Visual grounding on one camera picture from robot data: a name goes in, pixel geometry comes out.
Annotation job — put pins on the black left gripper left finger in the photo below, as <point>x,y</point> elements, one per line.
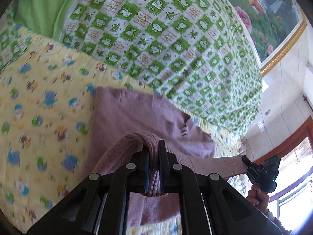
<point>99,204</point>

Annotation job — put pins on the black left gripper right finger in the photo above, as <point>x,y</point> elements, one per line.
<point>208,204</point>

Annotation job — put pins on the pink knit sweater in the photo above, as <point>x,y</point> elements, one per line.
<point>124,121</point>

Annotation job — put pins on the person's right hand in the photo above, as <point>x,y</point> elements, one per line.
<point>258,198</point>

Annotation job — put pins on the yellow cartoon bear bedsheet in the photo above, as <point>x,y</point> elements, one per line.
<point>47,97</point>

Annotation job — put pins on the green frog pattern quilt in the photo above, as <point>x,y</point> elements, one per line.
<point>197,53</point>

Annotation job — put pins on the landscape painting with gold frame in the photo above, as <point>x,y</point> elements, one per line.
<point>274,26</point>

